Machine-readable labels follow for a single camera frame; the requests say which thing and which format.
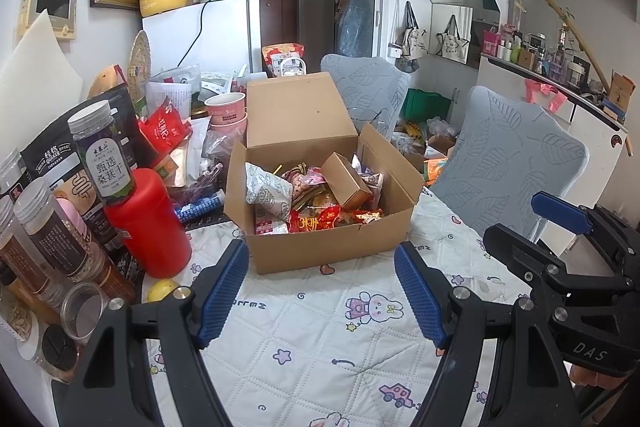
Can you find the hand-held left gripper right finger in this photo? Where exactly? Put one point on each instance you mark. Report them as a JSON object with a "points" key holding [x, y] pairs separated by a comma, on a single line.
{"points": [[420, 297]]}

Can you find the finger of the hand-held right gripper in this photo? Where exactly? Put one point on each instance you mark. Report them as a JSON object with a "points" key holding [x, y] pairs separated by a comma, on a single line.
{"points": [[557, 209], [520, 244]]}

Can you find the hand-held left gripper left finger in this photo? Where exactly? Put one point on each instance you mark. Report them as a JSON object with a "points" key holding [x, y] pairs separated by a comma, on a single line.
{"points": [[222, 292]]}

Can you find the white leaf-print snack packet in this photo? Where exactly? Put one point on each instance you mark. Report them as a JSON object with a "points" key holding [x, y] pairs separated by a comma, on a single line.
{"points": [[267, 187]]}

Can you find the red gold-print snack packet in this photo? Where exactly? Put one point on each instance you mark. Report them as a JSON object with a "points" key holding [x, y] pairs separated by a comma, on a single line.
{"points": [[320, 221]]}

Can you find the gold box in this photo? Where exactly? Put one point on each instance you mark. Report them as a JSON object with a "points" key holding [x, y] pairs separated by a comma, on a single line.
{"points": [[345, 182]]}

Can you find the brown cardboard box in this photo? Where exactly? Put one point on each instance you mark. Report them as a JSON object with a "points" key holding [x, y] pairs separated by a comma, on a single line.
{"points": [[300, 107]]}

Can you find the person's right hand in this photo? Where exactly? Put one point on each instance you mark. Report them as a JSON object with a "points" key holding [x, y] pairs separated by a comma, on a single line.
{"points": [[595, 377]]}

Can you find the yellow round fruit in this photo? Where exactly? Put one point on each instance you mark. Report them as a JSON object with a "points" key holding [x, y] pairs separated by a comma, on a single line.
{"points": [[162, 291]]}

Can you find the white counter cabinet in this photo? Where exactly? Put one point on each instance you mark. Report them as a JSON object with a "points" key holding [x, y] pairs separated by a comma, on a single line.
{"points": [[600, 157]]}

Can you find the grey leaf-pattern covered chair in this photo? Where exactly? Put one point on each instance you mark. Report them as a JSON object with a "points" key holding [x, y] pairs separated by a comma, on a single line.
{"points": [[365, 87], [510, 152]]}

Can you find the blue striped tube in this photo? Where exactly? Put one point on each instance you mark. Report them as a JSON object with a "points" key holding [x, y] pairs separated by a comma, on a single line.
{"points": [[200, 207]]}

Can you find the red plastic canister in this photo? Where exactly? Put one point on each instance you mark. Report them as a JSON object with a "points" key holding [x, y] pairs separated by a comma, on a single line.
{"points": [[150, 227]]}

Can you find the quilted cartoon-print tablecloth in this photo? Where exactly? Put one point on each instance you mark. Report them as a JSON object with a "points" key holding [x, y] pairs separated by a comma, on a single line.
{"points": [[310, 357]]}

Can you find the pink ribbon bow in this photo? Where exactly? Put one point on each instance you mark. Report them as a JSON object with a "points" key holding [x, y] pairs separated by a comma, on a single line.
{"points": [[542, 92]]}

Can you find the small open cardboard box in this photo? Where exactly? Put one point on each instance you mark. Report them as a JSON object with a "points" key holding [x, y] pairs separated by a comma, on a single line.
{"points": [[620, 94]]}

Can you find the clear plastic cup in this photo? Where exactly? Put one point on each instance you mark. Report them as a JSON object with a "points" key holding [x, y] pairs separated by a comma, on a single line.
{"points": [[82, 312]]}

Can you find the green plastic crate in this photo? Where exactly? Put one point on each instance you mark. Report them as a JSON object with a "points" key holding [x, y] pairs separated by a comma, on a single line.
{"points": [[425, 104]]}

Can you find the clear jar dark label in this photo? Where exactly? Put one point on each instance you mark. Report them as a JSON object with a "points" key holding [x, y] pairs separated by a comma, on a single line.
{"points": [[60, 237]]}

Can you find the pink bottle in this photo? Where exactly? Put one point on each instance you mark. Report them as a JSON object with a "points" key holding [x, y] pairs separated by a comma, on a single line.
{"points": [[70, 212]]}

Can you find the black round lid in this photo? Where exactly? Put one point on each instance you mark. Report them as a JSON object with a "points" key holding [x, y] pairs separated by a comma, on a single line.
{"points": [[59, 347]]}

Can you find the clear jar white label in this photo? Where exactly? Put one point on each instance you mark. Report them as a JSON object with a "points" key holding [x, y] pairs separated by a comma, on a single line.
{"points": [[107, 162]]}

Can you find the pink paper bowl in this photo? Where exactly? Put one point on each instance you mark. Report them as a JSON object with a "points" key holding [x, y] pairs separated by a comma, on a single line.
{"points": [[227, 109]]}

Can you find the clear jar brown label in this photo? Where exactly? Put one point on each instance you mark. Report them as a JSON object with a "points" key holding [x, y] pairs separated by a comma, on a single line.
{"points": [[25, 267]]}

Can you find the bamboo pole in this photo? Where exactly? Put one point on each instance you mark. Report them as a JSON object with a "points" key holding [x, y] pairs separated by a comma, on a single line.
{"points": [[550, 2]]}

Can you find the black pouch white print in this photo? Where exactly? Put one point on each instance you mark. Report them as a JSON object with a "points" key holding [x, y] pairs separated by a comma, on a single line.
{"points": [[50, 157]]}

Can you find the round woven mat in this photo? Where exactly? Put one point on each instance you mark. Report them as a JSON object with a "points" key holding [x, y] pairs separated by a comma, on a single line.
{"points": [[139, 64]]}

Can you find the red and yellow snack bag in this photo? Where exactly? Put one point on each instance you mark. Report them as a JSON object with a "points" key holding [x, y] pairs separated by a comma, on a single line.
{"points": [[282, 54]]}

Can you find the white fridge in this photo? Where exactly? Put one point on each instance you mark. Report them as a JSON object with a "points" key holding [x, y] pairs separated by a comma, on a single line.
{"points": [[220, 37]]}

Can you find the blue plastic garment cover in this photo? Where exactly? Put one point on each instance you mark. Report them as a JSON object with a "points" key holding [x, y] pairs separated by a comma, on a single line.
{"points": [[356, 17]]}

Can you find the brown door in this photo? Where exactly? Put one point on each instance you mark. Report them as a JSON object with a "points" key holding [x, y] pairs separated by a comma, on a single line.
{"points": [[272, 7]]}

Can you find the beige wall intercom panel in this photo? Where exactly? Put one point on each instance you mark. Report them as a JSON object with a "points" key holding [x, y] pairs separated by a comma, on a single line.
{"points": [[50, 2]]}

